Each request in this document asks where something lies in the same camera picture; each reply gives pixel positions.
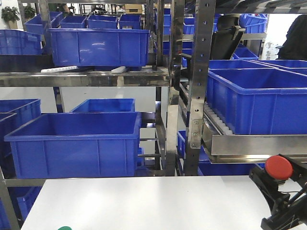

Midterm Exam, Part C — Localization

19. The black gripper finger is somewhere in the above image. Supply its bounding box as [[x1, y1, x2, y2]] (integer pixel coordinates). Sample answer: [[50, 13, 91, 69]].
[[278, 154, 307, 192], [249, 166, 290, 215]]

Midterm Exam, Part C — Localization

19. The red push button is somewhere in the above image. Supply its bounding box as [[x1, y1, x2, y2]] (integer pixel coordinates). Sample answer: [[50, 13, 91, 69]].
[[264, 155, 294, 182]]

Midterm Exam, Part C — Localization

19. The blue bin behind lower left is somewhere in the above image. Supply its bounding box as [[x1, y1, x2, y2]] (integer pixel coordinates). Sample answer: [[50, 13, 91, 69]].
[[71, 98, 135, 113]]

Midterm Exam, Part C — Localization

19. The steel shelving rack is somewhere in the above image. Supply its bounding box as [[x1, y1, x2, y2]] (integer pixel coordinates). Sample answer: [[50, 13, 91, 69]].
[[0, 0, 307, 230]]

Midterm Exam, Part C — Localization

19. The green push button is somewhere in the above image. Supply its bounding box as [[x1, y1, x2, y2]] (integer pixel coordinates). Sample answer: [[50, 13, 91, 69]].
[[58, 226, 72, 230]]

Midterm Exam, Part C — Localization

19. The blue bin shelf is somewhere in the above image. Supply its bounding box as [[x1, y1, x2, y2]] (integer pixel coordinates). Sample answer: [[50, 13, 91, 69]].
[[206, 69, 307, 135], [49, 28, 150, 67]]

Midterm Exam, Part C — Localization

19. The blue bin upper shelf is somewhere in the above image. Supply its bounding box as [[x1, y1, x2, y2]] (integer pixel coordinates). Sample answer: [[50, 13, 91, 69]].
[[49, 28, 150, 67]]

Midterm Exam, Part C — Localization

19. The potted plant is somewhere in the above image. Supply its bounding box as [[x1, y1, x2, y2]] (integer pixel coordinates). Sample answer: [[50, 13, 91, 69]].
[[1, 6, 20, 23]]

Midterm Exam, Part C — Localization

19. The blue bin right shelf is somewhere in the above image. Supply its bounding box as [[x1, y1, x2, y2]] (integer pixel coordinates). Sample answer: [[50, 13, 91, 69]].
[[206, 69, 307, 135]]

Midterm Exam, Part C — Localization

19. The black office chair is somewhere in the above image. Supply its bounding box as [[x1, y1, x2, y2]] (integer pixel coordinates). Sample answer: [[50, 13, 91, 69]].
[[210, 14, 245, 60]]

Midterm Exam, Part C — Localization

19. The blue bin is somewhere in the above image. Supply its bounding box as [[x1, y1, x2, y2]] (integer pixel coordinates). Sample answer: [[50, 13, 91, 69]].
[[4, 112, 142, 179], [71, 98, 135, 113]]

